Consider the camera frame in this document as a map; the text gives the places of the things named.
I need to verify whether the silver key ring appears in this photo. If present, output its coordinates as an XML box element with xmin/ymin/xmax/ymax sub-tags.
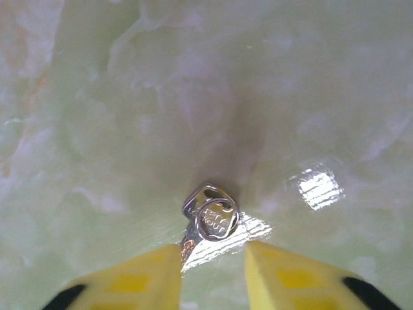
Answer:
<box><xmin>195</xmin><ymin>199</ymin><xmax>240</xmax><ymax>242</ymax></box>

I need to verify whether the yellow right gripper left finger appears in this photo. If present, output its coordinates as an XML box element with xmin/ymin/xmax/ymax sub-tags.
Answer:
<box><xmin>41</xmin><ymin>243</ymin><xmax>185</xmax><ymax>310</ymax></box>

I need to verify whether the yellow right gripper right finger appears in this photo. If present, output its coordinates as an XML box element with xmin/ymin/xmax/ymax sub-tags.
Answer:
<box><xmin>244</xmin><ymin>241</ymin><xmax>403</xmax><ymax>310</ymax></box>

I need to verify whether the silver key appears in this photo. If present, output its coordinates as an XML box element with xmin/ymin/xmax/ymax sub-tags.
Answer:
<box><xmin>179</xmin><ymin>183</ymin><xmax>240</xmax><ymax>263</ymax></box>

